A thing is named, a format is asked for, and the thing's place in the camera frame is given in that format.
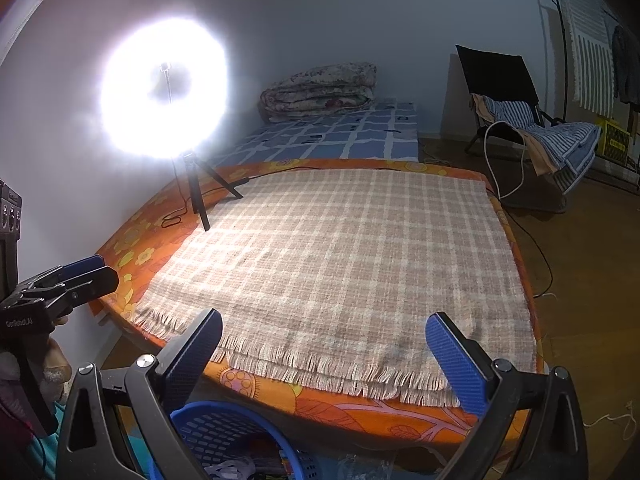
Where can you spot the yellow plastic crate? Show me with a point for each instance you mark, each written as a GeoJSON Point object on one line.
{"type": "Point", "coordinates": [615, 142]}

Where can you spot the beige cloth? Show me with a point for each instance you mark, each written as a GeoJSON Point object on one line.
{"type": "Point", "coordinates": [542, 157]}

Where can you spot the white green striped towel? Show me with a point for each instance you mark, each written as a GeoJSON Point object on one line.
{"type": "Point", "coordinates": [587, 35]}

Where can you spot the clear plastic wrap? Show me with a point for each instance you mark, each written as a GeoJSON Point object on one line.
{"type": "Point", "coordinates": [365, 467]}

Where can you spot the black folding chair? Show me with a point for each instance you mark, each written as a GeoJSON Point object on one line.
{"type": "Point", "coordinates": [495, 75]}

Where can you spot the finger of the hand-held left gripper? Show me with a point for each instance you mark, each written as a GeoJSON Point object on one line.
{"type": "Point", "coordinates": [92, 284]}
{"type": "Point", "coordinates": [80, 266]}

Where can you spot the folded floral quilt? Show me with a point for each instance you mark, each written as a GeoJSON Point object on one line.
{"type": "Point", "coordinates": [320, 92]}

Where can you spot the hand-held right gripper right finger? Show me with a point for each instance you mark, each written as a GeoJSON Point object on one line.
{"type": "Point", "coordinates": [452, 365]}

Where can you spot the black drying rack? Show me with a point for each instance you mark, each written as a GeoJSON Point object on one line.
{"type": "Point", "coordinates": [564, 60]}

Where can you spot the blue checked mattress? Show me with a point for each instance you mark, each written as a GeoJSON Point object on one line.
{"type": "Point", "coordinates": [370, 145]}

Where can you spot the black tripod stand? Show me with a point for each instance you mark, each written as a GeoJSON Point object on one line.
{"type": "Point", "coordinates": [192, 185]}

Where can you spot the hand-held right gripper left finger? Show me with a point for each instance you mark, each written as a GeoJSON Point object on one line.
{"type": "Point", "coordinates": [190, 365]}

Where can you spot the beige plaid blanket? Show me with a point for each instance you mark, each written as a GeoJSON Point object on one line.
{"type": "Point", "coordinates": [350, 260]}

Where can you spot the dark hanging garment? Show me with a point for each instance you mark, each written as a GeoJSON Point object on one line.
{"type": "Point", "coordinates": [627, 65]}

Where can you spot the blue plastic basket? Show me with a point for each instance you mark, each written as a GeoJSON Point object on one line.
{"type": "Point", "coordinates": [215, 430]}

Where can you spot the person's left hand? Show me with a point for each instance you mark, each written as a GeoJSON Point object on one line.
{"type": "Point", "coordinates": [57, 365]}

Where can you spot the blue striped blanket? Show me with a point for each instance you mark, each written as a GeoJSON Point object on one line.
{"type": "Point", "coordinates": [565, 145]}

